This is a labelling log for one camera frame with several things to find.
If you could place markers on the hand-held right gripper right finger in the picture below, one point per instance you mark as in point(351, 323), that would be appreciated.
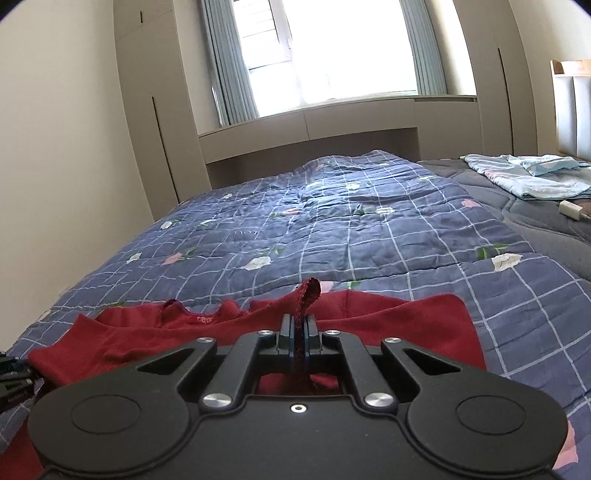
point(312, 334)

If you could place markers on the window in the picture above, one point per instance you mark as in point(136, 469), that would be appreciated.
point(341, 50)

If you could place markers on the padded wooden headboard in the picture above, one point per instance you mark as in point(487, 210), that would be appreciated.
point(575, 110)

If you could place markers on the blue plaid floral quilt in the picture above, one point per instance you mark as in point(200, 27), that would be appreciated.
point(323, 217)

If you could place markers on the grey bed sheet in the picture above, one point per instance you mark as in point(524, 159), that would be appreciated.
point(531, 230)

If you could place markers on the beige wardrobe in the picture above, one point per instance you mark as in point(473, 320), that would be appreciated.
point(147, 115)
point(498, 83)

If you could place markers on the beige window cabinet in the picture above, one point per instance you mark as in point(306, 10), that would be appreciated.
point(323, 124)

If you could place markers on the light blue floral cloth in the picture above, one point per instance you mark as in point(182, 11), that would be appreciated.
point(521, 187)

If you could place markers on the white charger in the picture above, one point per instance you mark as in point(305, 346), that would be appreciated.
point(571, 209)

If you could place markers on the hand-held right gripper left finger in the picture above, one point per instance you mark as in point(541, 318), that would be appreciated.
point(288, 334)

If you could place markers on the light blue folded garment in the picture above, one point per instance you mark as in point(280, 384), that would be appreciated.
point(551, 165)

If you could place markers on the blue-grey curtain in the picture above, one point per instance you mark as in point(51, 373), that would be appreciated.
point(425, 46)
point(228, 60)

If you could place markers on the red knit garment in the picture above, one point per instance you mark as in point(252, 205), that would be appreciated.
point(415, 323)

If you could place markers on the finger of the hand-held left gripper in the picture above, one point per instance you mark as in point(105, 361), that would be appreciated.
point(14, 390)

